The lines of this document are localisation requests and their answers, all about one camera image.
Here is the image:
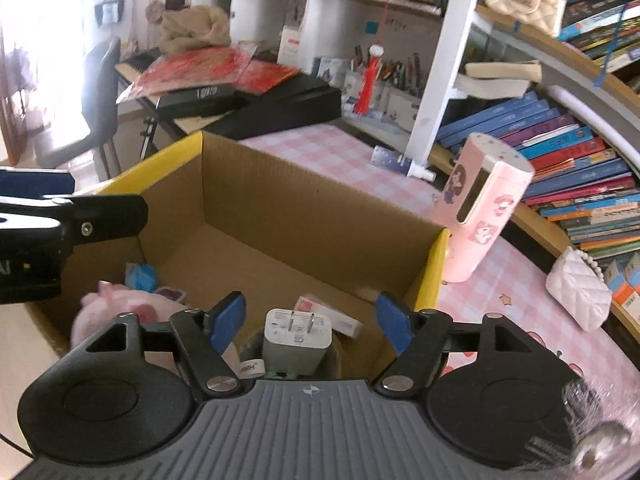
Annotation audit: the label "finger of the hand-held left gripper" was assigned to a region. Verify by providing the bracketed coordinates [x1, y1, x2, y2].
[0, 169, 76, 197]
[0, 193, 149, 247]

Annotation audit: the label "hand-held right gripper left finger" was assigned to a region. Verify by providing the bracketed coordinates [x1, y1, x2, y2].
[75, 291, 247, 395]

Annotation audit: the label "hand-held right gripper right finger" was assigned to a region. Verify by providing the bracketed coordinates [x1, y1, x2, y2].
[375, 291, 556, 395]

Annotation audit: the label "pink white small carton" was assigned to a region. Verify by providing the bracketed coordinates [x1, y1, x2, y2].
[292, 294, 364, 338]

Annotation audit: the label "white charger plug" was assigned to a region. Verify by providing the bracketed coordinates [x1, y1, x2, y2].
[262, 308, 335, 376]

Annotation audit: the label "pink pig plush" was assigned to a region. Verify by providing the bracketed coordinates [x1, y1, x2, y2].
[70, 262, 193, 351]

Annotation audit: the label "yellow cardboard box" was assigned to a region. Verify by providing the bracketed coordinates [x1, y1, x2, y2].
[25, 130, 451, 381]

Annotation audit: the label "black chair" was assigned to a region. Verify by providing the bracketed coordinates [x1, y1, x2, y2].
[35, 37, 123, 176]

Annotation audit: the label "pink cylinder dispenser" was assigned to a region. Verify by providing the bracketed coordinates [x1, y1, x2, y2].
[440, 132, 536, 283]

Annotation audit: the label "black box with white logo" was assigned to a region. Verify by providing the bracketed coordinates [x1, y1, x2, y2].
[155, 82, 251, 118]

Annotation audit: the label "black keyboard case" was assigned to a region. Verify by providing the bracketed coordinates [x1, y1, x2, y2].
[115, 49, 166, 86]

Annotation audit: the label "blue white spray bottle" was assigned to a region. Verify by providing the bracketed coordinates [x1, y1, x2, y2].
[371, 145, 436, 181]

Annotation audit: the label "red paper packets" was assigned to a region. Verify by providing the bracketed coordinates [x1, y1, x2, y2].
[117, 45, 301, 106]

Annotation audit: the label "white quilted purse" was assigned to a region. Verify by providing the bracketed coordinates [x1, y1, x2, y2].
[545, 247, 613, 332]

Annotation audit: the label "beige cloth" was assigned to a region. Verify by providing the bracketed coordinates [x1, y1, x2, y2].
[159, 5, 232, 55]

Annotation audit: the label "black long case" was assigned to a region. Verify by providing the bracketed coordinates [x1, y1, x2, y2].
[202, 75, 343, 141]

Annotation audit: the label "pen holder with pens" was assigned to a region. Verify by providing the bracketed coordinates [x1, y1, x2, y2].
[382, 52, 426, 128]
[341, 45, 386, 116]

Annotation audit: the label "orange white carton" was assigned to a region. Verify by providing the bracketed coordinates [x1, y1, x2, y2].
[607, 280, 640, 307]
[602, 259, 633, 286]

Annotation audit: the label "blurred grey object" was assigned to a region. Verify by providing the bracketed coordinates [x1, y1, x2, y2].
[560, 375, 640, 476]

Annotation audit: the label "red tassel ornament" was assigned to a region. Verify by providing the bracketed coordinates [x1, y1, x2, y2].
[354, 45, 386, 113]

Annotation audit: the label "white bookshelf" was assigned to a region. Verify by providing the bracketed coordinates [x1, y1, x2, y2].
[190, 0, 640, 341]

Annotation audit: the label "white card red label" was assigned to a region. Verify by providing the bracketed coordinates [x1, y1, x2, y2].
[279, 25, 305, 68]

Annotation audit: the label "blue white small box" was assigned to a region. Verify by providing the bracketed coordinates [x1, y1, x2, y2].
[314, 56, 351, 83]

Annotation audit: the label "upper shelf row of books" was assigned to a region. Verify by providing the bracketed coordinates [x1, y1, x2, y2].
[557, 0, 640, 73]

